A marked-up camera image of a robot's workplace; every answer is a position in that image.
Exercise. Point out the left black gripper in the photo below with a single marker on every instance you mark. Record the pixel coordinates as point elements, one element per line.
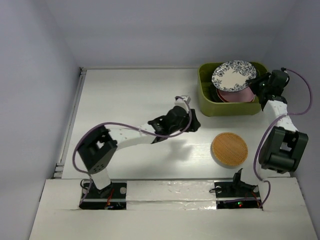
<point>194,125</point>

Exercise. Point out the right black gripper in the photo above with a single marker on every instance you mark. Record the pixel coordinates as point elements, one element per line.
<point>253,82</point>

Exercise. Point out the pink plastic plate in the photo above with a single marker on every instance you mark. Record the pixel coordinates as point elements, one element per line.
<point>242,96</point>

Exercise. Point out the blue floral white plate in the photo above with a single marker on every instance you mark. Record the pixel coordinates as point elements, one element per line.
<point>232,76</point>

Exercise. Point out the orange woven round plate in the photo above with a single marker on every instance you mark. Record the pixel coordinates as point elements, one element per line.
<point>229,149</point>

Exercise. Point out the dark teal glazed plate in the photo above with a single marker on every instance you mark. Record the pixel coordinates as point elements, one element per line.
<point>213,94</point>

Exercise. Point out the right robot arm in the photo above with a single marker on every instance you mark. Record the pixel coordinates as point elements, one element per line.
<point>282,144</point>

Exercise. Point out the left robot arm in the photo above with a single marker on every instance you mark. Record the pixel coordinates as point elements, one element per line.
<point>97,147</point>

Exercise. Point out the green plastic bin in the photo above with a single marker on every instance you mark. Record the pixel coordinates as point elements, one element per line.
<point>212,109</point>

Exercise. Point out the silver foil covered bar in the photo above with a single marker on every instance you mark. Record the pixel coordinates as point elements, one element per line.
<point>171,195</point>

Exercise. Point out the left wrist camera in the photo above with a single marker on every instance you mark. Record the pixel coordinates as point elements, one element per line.
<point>182,99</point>

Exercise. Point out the aluminium table edge rail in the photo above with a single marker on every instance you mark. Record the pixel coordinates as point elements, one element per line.
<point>59,166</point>

